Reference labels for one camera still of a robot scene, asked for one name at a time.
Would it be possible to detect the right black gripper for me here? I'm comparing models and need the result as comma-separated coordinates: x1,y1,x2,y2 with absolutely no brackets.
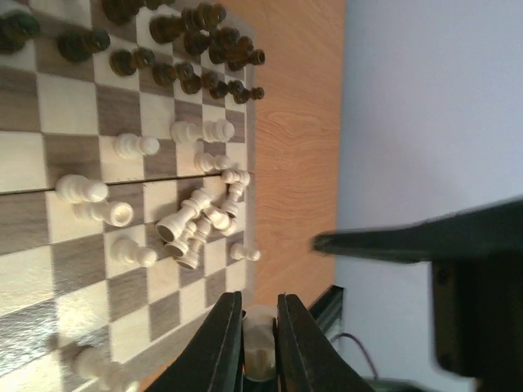
311,198,522,391

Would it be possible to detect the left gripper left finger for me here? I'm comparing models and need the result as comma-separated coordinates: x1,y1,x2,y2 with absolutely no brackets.
147,291,244,392

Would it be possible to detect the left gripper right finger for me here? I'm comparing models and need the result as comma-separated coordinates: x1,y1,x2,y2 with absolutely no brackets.
276,294,373,391

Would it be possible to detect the white knight chess piece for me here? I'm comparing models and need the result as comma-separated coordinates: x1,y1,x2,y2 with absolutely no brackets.
243,305,277,382

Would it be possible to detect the pile of white pieces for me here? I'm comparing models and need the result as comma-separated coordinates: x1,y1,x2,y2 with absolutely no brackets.
155,169,251,270

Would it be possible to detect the white pawn mid board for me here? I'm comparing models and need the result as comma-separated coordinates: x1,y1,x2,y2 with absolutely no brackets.
110,237,158,268

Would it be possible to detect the wooden chess board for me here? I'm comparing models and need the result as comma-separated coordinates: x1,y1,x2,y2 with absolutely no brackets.
0,0,262,392

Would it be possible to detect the dark chess pieces row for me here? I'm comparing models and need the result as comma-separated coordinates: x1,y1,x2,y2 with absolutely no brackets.
1,1,255,104

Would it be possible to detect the white bishop bottom row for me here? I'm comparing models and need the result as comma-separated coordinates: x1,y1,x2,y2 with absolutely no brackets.
229,243,261,261

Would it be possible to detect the white pawn near corner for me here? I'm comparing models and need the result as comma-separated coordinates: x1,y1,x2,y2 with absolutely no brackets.
73,347,139,392

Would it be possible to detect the white rook piece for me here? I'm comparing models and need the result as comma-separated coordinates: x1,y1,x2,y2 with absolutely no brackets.
73,201,134,227

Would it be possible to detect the white pawn beside rook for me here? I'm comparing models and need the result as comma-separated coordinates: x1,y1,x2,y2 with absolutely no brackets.
56,174,109,204

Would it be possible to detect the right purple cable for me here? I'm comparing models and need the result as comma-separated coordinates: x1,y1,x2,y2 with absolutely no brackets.
334,332,379,379

